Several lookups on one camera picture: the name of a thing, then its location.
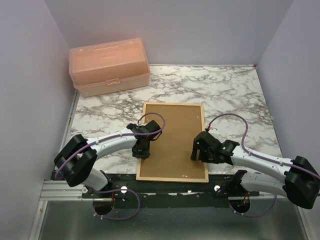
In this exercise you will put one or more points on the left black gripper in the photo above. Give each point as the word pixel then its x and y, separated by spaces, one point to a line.
pixel 145 154

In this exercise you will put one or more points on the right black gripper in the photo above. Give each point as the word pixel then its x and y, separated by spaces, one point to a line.
pixel 201 156

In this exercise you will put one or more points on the light wooden picture frame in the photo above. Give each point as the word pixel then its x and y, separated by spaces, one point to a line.
pixel 172 180

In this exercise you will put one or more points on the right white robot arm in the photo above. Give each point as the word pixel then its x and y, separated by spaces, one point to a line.
pixel 294 179

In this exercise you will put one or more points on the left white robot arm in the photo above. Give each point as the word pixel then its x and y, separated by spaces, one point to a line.
pixel 75 162

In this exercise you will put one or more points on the pink translucent plastic box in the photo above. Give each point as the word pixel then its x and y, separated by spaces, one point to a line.
pixel 109 67

